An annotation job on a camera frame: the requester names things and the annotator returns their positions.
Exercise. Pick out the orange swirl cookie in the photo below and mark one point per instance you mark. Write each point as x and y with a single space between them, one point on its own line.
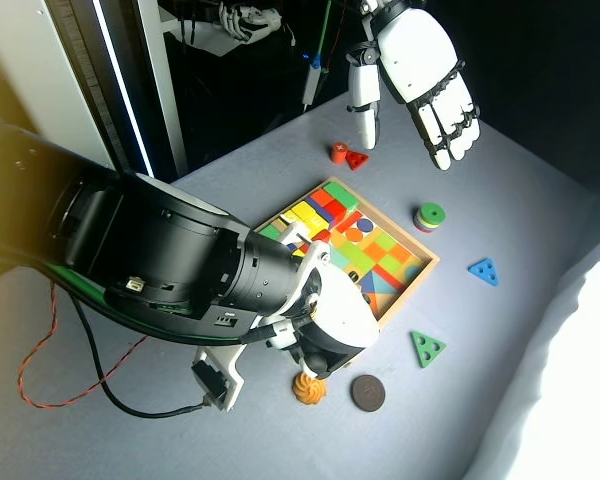
310 392

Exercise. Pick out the stacked colour rings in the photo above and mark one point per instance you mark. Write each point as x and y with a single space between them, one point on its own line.
422 222

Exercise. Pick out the white adapter box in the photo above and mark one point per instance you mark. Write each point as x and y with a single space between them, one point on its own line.
314 85

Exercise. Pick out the red cylinder white cross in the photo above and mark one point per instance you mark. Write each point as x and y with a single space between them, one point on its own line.
339 153

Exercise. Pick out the white backdrop sheet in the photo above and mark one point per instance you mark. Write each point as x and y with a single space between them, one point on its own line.
580 400

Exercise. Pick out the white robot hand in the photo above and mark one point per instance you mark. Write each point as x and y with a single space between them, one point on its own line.
420 65
342 310

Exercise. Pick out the grey table cloth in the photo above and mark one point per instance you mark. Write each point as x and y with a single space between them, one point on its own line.
280 445

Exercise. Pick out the person's hand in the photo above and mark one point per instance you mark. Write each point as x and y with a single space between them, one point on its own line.
250 22

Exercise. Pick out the white desk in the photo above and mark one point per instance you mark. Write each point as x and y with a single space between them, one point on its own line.
200 37

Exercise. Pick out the green triangle three holes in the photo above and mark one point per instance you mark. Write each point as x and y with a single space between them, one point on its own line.
427 348

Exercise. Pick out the blue triangle three holes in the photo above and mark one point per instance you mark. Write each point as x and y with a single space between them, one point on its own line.
485 271

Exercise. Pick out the brown round cookie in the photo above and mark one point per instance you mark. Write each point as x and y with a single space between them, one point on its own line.
367 393

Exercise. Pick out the red triangle three holes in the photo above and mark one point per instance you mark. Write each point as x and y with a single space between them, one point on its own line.
356 162

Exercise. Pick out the natural wood long bar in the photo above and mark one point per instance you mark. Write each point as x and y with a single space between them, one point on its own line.
280 225

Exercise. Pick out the wooden puzzle tray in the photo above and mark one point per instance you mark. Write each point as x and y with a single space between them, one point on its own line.
387 224

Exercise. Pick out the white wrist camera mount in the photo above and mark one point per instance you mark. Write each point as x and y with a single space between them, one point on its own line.
220 380

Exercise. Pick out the white robot body column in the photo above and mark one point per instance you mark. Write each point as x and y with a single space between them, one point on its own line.
30 75

